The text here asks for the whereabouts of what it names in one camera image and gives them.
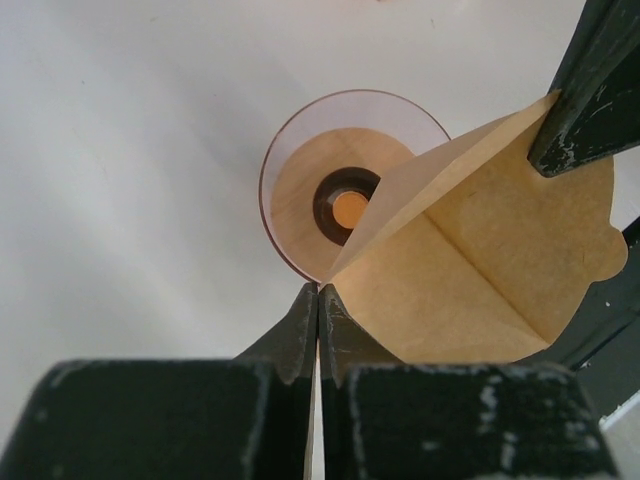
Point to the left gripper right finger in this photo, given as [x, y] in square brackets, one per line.
[387, 419]

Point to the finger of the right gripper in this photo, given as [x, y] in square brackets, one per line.
[597, 112]

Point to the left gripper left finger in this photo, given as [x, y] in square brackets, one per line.
[249, 417]

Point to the brown paper coffee filter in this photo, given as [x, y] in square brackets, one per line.
[467, 254]

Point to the orange glass beaker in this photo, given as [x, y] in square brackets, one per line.
[348, 208]

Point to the pink glass dripper cone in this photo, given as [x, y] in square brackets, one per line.
[345, 141]

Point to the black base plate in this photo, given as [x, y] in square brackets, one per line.
[608, 308]

